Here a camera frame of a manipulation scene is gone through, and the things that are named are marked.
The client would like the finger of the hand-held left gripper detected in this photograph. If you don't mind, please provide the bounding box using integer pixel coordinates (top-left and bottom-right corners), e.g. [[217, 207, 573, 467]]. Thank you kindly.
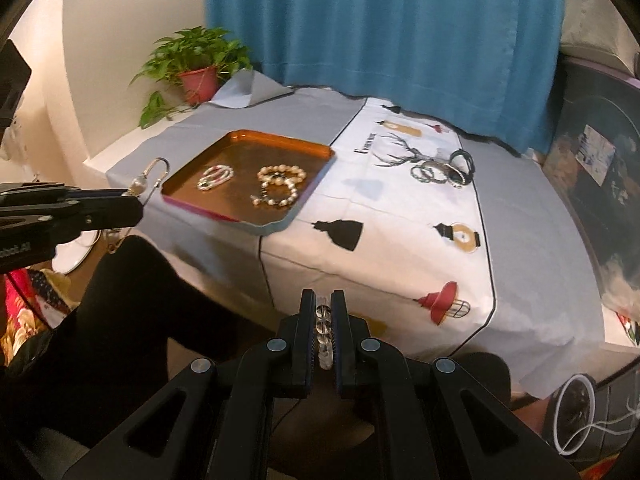
[[0, 196, 146, 244], [0, 184, 132, 210]]

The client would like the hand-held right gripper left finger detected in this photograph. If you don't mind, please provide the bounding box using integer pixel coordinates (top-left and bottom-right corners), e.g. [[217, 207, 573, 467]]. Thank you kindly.
[[65, 290, 317, 480]]

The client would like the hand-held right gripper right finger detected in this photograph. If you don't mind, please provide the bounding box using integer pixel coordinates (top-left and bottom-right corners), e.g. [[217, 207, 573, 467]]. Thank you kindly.
[[330, 290, 581, 480]]

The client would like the clear crystal bead bracelet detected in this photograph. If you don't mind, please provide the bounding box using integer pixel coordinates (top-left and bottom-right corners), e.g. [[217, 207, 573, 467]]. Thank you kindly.
[[315, 297, 335, 372]]

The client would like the clear bead keychain with clasp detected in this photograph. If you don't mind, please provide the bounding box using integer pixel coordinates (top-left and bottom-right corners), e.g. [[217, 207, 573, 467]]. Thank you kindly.
[[129, 157, 171, 207]]

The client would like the pale pink green bead bracelet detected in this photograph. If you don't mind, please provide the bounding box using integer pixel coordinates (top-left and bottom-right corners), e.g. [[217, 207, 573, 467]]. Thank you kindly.
[[197, 164, 234, 192]]

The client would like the beige bead bracelet with charm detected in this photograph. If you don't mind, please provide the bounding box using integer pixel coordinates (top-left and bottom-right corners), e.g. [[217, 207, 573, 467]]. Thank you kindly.
[[251, 182, 302, 210]]

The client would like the orange metal tray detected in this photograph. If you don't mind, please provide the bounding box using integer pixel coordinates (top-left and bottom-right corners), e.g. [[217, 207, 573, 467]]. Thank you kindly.
[[161, 130, 337, 237]]

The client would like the red floral cloth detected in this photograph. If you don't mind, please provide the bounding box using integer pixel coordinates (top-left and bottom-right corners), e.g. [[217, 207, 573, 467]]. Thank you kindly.
[[0, 267, 77, 362]]

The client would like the white printed cloth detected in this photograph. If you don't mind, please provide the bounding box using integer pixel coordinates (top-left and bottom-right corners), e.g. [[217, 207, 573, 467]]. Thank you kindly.
[[260, 97, 497, 362]]

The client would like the pothos plant in red pot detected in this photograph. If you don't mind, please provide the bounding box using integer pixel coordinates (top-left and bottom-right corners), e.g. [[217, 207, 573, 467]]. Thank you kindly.
[[131, 26, 254, 130]]

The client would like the grey cloth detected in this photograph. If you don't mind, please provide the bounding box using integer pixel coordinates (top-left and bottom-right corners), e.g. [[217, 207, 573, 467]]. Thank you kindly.
[[105, 69, 609, 399]]

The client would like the dark printed panel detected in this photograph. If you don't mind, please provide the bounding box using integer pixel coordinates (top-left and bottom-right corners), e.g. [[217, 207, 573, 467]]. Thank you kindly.
[[542, 55, 640, 351]]

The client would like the blue curtain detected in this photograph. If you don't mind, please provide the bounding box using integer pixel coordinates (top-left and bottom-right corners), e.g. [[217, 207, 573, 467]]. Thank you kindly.
[[205, 0, 577, 157]]

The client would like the beige cushion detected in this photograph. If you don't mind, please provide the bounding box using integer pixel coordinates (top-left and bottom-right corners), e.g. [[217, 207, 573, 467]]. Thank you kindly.
[[559, 0, 640, 77]]

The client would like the black cord bracelet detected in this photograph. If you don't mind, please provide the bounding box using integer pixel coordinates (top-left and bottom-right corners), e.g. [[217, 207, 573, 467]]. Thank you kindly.
[[449, 150, 475, 174]]

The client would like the dark cloth white ring print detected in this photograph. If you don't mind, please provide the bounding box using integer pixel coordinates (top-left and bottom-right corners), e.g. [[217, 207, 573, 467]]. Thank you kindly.
[[549, 369, 640, 472]]

